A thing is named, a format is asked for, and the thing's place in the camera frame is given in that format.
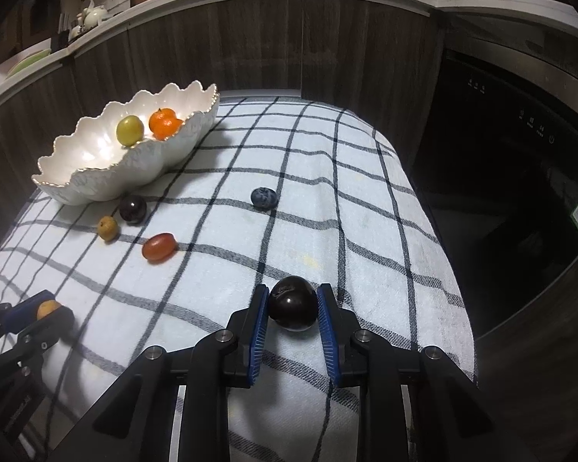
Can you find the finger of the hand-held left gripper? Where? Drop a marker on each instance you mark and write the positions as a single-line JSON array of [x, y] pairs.
[[24, 310], [53, 329]]

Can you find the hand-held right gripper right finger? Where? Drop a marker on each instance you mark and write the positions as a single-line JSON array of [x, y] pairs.
[[327, 332]]

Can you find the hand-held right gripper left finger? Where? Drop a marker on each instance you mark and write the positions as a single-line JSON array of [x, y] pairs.
[[257, 337]]

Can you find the large longan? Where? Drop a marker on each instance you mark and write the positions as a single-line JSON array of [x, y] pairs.
[[48, 309]]

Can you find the dark plum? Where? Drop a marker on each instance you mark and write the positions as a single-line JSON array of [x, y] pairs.
[[291, 305]]

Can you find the small longan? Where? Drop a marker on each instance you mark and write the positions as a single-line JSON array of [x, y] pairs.
[[108, 228]]

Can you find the red grape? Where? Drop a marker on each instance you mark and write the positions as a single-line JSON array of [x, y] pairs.
[[159, 247]]

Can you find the blueberry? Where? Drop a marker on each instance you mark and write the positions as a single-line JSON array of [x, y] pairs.
[[264, 198]]

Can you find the dark red cherry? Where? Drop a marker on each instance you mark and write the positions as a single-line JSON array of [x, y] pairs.
[[133, 209]]

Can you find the white scalloped bowl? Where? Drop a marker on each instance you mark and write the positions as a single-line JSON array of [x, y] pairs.
[[96, 154]]

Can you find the green plum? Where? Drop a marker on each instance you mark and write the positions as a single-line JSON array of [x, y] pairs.
[[130, 130]]

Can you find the checked tablecloth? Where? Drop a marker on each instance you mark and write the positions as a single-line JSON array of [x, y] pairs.
[[318, 202]]

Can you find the black built-in dishwasher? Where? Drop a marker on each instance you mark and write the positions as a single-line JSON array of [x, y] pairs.
[[486, 202]]

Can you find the green tray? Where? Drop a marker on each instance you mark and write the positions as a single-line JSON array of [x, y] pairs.
[[29, 62]]

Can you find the black knife block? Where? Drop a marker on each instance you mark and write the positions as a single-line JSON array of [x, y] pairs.
[[67, 26]]

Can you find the white teapot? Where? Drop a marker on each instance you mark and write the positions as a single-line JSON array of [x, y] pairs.
[[92, 17]]

